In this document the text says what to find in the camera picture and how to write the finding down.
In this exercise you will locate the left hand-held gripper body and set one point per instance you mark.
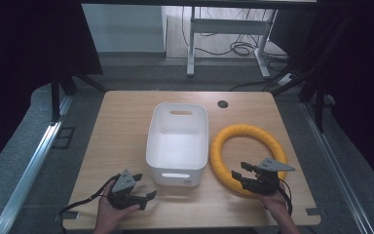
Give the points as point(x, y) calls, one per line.
point(123, 185)

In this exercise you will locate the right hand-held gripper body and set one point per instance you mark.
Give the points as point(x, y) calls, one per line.
point(263, 182)

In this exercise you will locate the white plastic basket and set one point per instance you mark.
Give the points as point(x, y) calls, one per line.
point(177, 148)

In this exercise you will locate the person's right hand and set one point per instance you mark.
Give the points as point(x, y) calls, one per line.
point(276, 204)

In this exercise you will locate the person's left hand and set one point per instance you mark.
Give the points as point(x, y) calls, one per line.
point(108, 216)

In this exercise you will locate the black round table grommet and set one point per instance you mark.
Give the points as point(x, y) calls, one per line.
point(222, 104)

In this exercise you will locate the dark floor hatch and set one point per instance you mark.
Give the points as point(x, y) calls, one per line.
point(64, 138)

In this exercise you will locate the black metal stand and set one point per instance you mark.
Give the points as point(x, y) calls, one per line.
point(318, 107)
point(56, 97)

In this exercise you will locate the white power strip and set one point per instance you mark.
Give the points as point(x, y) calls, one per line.
point(285, 79)

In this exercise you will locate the black curtain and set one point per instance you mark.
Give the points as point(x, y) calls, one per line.
point(19, 65)
point(363, 81)

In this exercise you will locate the aluminium floor rail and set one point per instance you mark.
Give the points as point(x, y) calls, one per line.
point(29, 175)
point(337, 175)

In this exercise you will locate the white metal desk frame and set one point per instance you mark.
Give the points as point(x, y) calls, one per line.
point(227, 26)

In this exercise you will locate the white wall panel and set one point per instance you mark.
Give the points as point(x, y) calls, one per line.
point(123, 27)

